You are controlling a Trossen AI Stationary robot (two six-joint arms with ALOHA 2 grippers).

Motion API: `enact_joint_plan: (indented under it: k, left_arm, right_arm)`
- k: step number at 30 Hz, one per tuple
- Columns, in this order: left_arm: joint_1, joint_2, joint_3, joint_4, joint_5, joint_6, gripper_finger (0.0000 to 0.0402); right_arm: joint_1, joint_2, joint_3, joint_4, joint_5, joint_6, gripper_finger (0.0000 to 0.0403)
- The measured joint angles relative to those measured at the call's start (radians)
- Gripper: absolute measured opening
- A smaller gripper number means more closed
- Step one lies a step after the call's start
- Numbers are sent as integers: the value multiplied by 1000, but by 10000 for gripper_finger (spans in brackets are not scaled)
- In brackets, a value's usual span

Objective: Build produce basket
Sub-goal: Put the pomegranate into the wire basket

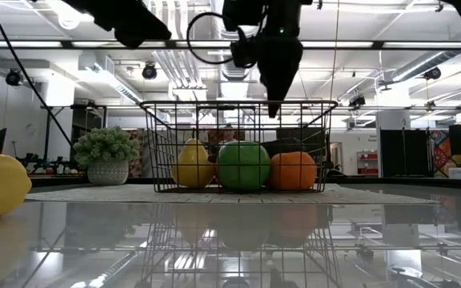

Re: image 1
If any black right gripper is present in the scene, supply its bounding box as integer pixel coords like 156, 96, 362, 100
256, 0, 314, 119

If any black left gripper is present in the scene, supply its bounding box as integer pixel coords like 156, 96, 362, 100
94, 0, 172, 48

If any wire basket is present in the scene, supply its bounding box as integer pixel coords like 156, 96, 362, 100
138, 99, 339, 194

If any orange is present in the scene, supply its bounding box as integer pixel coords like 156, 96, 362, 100
269, 150, 319, 192

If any green apple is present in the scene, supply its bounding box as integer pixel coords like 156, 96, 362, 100
216, 140, 272, 192

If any yellow pear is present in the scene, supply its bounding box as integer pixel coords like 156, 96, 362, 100
172, 138, 217, 189

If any black ceiling lamp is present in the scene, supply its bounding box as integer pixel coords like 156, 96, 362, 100
422, 66, 443, 82
141, 62, 158, 81
347, 94, 367, 110
5, 67, 25, 87

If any person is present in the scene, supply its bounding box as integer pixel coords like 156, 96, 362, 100
214, 122, 243, 145

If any shelf with red bins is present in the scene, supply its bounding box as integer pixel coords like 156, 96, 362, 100
356, 150, 379, 176

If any green plant in white pot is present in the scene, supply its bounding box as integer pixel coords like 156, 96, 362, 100
72, 126, 140, 186

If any black partition panel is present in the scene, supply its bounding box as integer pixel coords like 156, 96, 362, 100
379, 127, 431, 178

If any colourful patchwork quilt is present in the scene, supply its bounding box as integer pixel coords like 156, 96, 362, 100
429, 128, 461, 179

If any black camera cable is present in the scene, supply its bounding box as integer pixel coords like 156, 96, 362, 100
185, 11, 239, 66

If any silver ventilation duct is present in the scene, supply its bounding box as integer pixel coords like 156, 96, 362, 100
209, 0, 263, 82

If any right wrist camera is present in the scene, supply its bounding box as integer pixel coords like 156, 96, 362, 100
230, 38, 260, 69

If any black aluminium rig frame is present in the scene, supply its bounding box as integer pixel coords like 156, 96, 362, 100
28, 174, 461, 190

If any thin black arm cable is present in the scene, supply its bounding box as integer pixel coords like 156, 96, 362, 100
0, 0, 74, 148

